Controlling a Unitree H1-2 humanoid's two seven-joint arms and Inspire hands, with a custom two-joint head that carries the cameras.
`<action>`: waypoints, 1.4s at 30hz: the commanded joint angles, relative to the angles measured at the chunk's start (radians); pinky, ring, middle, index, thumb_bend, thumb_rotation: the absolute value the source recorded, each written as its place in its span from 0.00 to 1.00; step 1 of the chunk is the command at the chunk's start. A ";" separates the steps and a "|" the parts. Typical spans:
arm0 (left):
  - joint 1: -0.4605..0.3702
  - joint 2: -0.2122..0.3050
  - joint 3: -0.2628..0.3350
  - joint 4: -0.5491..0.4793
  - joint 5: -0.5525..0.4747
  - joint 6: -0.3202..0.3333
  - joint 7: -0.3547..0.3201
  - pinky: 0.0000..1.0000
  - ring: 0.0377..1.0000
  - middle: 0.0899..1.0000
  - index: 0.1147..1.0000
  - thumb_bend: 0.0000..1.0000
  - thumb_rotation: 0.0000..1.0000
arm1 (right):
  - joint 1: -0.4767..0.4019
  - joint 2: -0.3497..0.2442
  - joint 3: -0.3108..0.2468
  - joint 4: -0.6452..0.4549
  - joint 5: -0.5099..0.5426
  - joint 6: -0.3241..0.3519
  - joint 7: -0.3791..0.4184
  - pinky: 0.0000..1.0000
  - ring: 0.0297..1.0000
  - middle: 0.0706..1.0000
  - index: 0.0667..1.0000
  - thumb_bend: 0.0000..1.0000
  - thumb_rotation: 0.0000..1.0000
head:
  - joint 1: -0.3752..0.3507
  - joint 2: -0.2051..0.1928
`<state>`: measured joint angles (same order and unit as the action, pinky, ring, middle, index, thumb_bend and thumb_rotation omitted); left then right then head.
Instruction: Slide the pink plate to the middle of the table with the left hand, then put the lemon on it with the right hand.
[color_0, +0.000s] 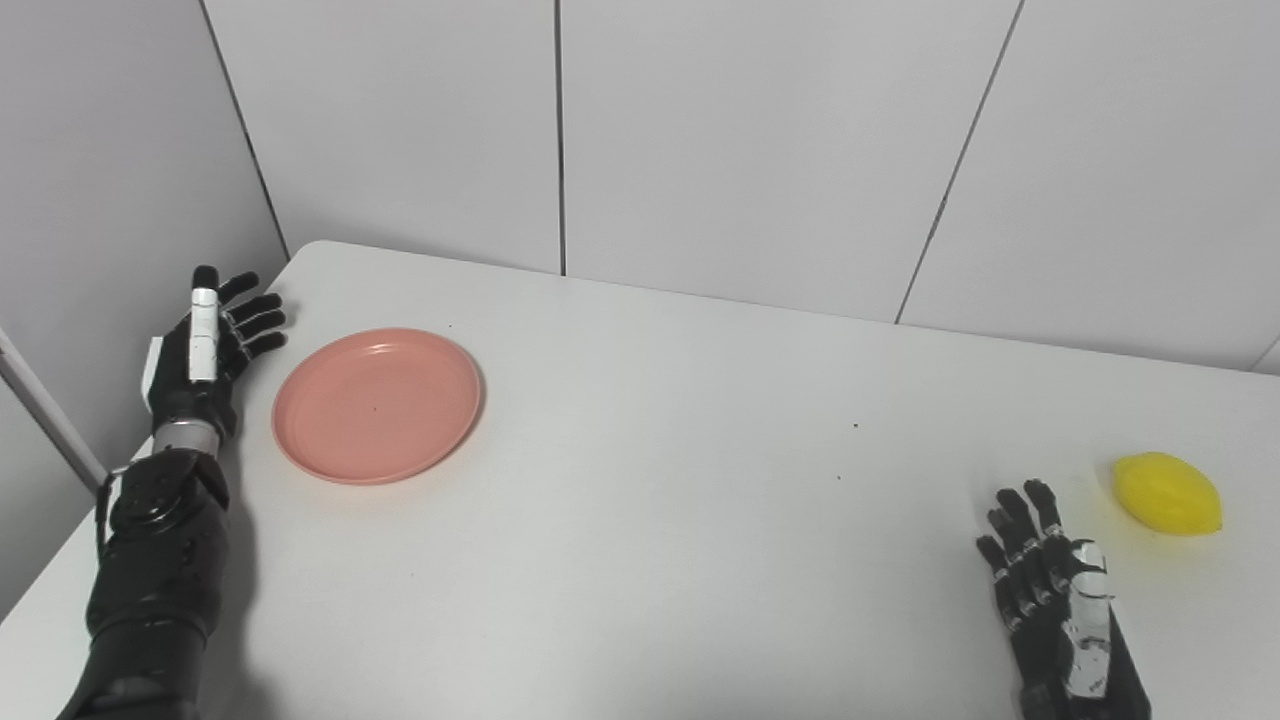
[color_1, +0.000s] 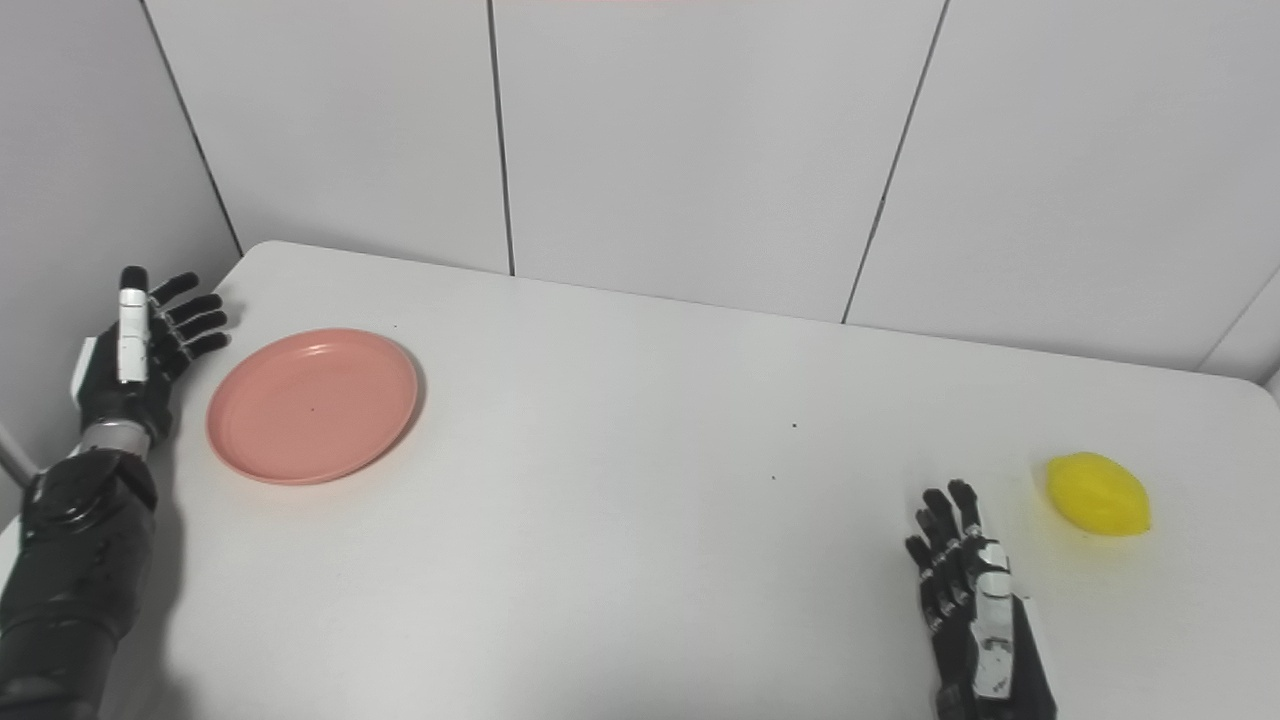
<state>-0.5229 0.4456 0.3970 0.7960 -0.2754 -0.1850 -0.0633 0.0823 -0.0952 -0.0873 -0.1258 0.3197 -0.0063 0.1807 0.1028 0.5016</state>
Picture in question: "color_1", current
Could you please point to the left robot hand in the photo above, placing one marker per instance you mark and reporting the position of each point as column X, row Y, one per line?
column 135, row 360

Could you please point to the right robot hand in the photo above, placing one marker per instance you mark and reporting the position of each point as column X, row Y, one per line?
column 975, row 620

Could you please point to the yellow lemon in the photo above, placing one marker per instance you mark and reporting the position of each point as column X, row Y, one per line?
column 1098, row 495

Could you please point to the pink plate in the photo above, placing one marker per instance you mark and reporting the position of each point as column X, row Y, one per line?
column 313, row 406

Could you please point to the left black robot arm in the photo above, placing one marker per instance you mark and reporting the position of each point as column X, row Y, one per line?
column 75, row 560

